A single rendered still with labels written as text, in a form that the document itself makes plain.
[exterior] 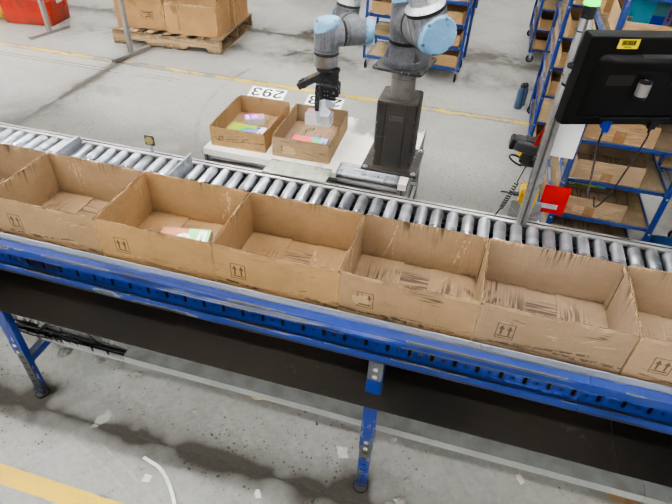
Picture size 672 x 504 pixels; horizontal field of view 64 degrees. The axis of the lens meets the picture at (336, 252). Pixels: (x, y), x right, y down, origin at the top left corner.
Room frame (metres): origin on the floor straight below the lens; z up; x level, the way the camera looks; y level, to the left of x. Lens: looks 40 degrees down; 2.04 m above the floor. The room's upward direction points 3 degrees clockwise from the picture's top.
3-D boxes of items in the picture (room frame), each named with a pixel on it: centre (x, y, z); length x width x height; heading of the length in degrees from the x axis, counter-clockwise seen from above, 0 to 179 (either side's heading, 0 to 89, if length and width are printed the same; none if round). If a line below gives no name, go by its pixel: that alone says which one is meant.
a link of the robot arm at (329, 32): (1.94, 0.07, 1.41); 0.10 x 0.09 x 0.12; 111
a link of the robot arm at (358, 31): (1.99, -0.03, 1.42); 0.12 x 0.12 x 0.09; 21
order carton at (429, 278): (1.19, -0.24, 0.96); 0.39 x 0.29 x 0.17; 76
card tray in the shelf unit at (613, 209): (2.35, -1.28, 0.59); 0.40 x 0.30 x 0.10; 164
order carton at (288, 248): (1.29, 0.14, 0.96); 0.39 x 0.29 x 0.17; 76
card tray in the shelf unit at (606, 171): (2.35, -1.28, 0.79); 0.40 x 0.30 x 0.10; 167
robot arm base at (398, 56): (2.25, -0.25, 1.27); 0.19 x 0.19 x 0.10
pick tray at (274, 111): (2.47, 0.45, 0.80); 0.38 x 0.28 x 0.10; 167
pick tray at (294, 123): (2.40, 0.15, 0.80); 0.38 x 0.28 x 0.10; 167
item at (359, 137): (2.43, 0.11, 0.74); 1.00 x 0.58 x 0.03; 75
